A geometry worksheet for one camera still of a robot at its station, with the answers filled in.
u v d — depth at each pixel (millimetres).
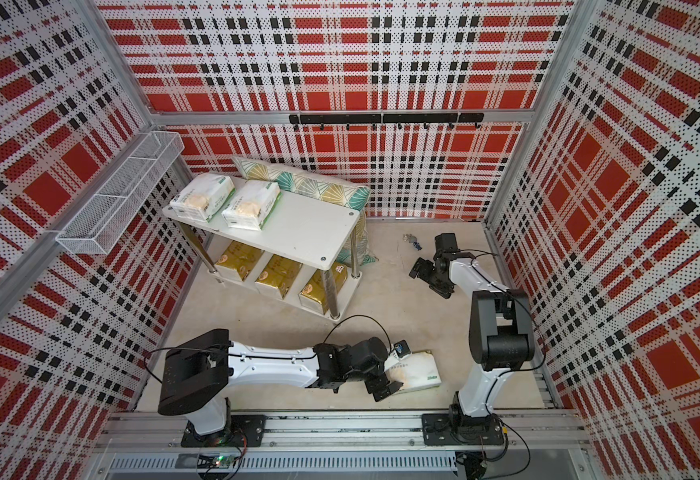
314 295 841
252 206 691
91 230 684
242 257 935
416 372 767
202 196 718
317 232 719
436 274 735
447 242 768
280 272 887
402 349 676
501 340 486
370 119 890
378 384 700
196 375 443
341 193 779
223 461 692
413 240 1140
